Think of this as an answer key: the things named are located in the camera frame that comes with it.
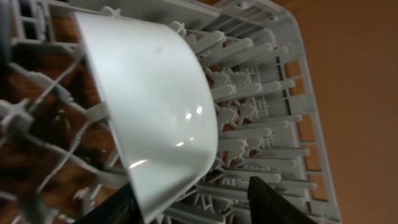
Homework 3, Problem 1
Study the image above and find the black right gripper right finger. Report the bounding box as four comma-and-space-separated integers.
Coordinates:
247, 176, 317, 224

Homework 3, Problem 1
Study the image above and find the grey dishwasher rack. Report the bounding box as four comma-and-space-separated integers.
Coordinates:
1, 1, 341, 223

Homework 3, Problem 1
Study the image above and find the light blue bowl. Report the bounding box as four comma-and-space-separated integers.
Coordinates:
75, 12, 218, 223

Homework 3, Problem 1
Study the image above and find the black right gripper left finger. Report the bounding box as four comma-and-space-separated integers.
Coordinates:
73, 183, 144, 224

